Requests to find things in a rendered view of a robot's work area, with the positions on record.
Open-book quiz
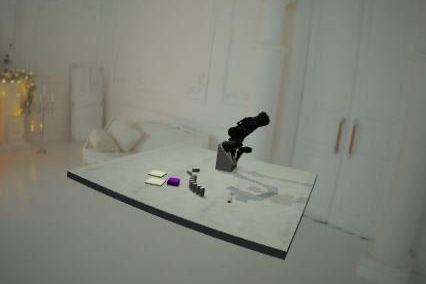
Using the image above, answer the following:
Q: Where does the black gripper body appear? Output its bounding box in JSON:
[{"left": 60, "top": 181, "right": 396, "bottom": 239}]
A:
[{"left": 222, "top": 136, "right": 252, "bottom": 153}]

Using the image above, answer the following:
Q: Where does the purple block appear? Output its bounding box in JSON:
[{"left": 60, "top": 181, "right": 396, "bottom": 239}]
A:
[{"left": 167, "top": 177, "right": 180, "bottom": 187}]

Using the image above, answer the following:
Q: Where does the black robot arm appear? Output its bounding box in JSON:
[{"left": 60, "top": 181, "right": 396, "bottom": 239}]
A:
[{"left": 222, "top": 112, "right": 270, "bottom": 153}]

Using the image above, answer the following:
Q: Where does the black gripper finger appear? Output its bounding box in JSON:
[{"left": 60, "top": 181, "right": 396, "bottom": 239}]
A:
[
  {"left": 236, "top": 151, "right": 243, "bottom": 162},
  {"left": 227, "top": 148, "right": 237, "bottom": 161}
]

